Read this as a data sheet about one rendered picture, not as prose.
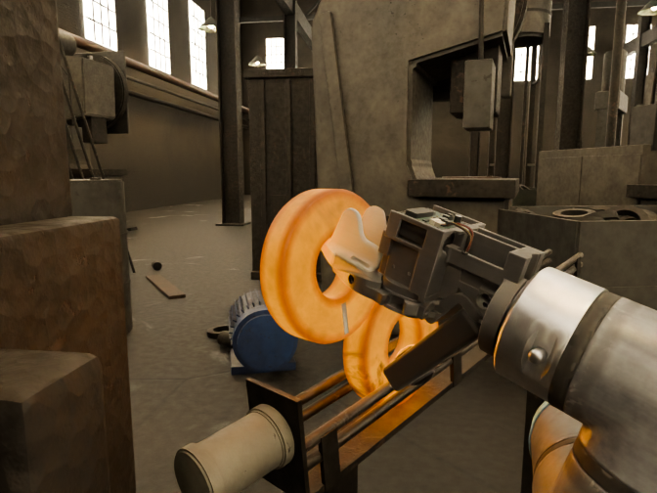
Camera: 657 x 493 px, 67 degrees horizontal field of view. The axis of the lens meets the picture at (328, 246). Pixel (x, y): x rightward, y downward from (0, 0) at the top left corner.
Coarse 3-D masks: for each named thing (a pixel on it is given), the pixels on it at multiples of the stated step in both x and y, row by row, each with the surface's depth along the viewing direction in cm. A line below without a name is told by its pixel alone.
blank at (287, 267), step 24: (312, 192) 49; (336, 192) 49; (288, 216) 46; (312, 216) 47; (336, 216) 49; (288, 240) 45; (312, 240) 47; (264, 264) 46; (288, 264) 45; (312, 264) 47; (264, 288) 46; (288, 288) 45; (312, 288) 47; (336, 288) 53; (288, 312) 46; (312, 312) 48; (336, 312) 50; (360, 312) 53; (312, 336) 48; (336, 336) 51
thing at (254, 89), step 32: (256, 96) 414; (288, 96) 407; (256, 128) 418; (288, 128) 411; (256, 160) 422; (288, 160) 415; (256, 192) 426; (288, 192) 419; (256, 224) 430; (256, 256) 434; (320, 256) 426
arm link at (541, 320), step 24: (528, 288) 35; (552, 288) 34; (576, 288) 34; (600, 288) 34; (528, 312) 34; (552, 312) 33; (576, 312) 32; (504, 336) 34; (528, 336) 33; (552, 336) 32; (504, 360) 35; (528, 360) 34; (552, 360) 32; (528, 384) 35
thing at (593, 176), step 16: (544, 160) 421; (560, 160) 401; (576, 160) 383; (592, 160) 366; (608, 160) 351; (624, 160) 338; (640, 160) 325; (656, 160) 326; (544, 176) 422; (560, 176) 401; (576, 176) 384; (592, 176) 366; (608, 176) 352; (624, 176) 338; (640, 176) 325; (656, 176) 328; (544, 192) 423; (560, 192) 402; (576, 192) 384; (592, 192) 367; (608, 192) 352; (624, 192) 338
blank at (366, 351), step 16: (368, 320) 55; (384, 320) 56; (400, 320) 63; (416, 320) 61; (352, 336) 55; (368, 336) 54; (384, 336) 57; (400, 336) 64; (416, 336) 62; (352, 352) 55; (368, 352) 55; (384, 352) 57; (352, 368) 56; (368, 368) 55; (352, 384) 57; (368, 384) 55
